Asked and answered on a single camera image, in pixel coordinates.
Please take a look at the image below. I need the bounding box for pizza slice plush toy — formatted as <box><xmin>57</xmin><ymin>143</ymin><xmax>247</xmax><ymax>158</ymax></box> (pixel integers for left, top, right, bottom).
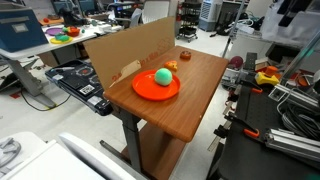
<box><xmin>164</xmin><ymin>60</ymin><xmax>178</xmax><ymax>71</ymax></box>

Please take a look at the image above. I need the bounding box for brown round plush toy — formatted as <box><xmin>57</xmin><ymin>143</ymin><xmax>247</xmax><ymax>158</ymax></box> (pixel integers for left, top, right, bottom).
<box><xmin>180</xmin><ymin>51</ymin><xmax>192</xmax><ymax>60</ymax></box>

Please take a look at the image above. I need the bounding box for yellow plate with green toy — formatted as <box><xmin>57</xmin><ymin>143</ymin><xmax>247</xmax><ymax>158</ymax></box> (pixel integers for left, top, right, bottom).
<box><xmin>50</xmin><ymin>35</ymin><xmax>73</xmax><ymax>44</ymax></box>

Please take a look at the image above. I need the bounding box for green foam ball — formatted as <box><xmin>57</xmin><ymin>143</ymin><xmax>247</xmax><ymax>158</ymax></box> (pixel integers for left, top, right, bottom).
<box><xmin>154</xmin><ymin>68</ymin><xmax>172</xmax><ymax>86</ymax></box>

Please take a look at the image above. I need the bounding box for orange plastic plate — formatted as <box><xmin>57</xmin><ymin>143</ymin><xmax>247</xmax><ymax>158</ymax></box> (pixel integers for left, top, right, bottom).
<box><xmin>132</xmin><ymin>70</ymin><xmax>180</xmax><ymax>101</ymax></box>

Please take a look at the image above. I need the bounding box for wooden desk with metal legs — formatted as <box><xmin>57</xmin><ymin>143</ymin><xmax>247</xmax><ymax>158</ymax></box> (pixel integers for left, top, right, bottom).
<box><xmin>104</xmin><ymin>46</ymin><xmax>228</xmax><ymax>180</ymax></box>

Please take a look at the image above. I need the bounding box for cardboard backdrop panel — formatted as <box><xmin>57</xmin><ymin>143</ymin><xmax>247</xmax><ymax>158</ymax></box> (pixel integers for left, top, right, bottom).
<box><xmin>84</xmin><ymin>17</ymin><xmax>175</xmax><ymax>89</ymax></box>

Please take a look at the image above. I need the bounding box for maroon ball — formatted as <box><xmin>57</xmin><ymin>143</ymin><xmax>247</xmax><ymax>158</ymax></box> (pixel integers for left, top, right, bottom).
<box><xmin>229</xmin><ymin>56</ymin><xmax>243</xmax><ymax>68</ymax></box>

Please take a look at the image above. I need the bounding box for black equipment case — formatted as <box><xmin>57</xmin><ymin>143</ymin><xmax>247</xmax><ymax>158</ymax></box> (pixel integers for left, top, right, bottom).
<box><xmin>45</xmin><ymin>60</ymin><xmax>113</xmax><ymax>116</ymax></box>

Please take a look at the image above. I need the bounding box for black rolling cart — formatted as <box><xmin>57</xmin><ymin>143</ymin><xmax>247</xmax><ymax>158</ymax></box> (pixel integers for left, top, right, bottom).
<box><xmin>176</xmin><ymin>1</ymin><xmax>201</xmax><ymax>43</ymax></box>

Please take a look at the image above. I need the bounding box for white air cooler unit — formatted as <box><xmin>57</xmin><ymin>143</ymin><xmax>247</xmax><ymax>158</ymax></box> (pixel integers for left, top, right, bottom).
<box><xmin>198</xmin><ymin>0</ymin><xmax>223</xmax><ymax>31</ymax></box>

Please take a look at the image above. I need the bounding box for red bowl with toys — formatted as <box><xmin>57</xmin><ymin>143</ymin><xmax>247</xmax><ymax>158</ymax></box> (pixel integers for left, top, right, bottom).
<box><xmin>62</xmin><ymin>27</ymin><xmax>80</xmax><ymax>37</ymax></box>

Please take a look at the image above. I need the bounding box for yellow orange clamp tool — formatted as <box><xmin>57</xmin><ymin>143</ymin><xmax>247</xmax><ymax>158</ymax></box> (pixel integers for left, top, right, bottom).
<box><xmin>255</xmin><ymin>66</ymin><xmax>279</xmax><ymax>86</ymax></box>

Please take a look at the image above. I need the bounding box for white side table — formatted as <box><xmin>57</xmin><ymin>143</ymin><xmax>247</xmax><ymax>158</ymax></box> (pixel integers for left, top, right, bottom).
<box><xmin>0</xmin><ymin>21</ymin><xmax>123</xmax><ymax>108</ymax></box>

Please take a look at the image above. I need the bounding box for purple plate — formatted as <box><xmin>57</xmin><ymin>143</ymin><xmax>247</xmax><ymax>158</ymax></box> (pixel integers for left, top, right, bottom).
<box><xmin>45</xmin><ymin>27</ymin><xmax>62</xmax><ymax>36</ymax></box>

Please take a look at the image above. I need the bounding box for blue storage box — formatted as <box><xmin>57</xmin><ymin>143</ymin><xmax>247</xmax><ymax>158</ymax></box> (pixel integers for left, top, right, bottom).
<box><xmin>0</xmin><ymin>4</ymin><xmax>48</xmax><ymax>52</ymax></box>

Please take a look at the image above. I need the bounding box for black cable bundle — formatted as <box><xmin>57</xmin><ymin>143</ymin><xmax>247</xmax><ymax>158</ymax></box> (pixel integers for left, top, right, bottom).
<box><xmin>276</xmin><ymin>96</ymin><xmax>320</xmax><ymax>141</ymax></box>

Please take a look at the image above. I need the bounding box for aluminium extrusion rail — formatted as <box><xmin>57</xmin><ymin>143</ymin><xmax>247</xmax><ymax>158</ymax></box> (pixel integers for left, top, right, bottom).
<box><xmin>265</xmin><ymin>129</ymin><xmax>320</xmax><ymax>162</ymax></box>

